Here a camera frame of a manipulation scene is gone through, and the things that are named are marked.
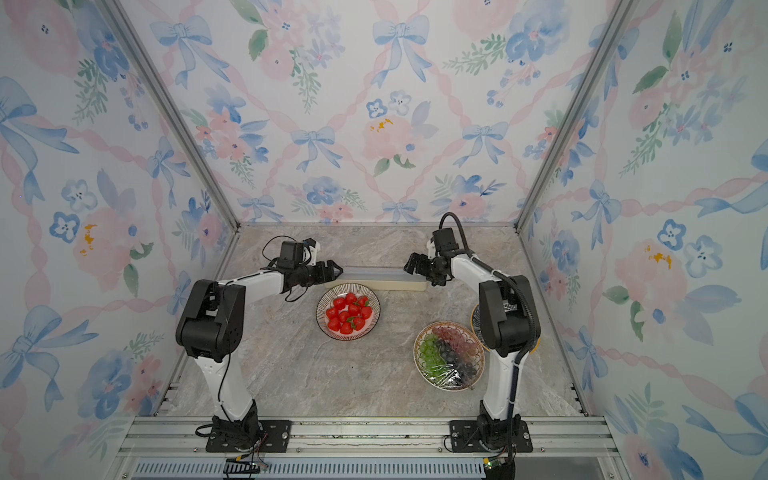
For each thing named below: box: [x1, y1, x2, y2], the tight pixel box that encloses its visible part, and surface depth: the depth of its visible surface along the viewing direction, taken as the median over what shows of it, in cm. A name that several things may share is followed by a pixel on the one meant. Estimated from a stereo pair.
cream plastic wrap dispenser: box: [325, 266, 428, 292], surface depth 100 cm
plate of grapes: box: [413, 321, 485, 392], surface depth 85 cm
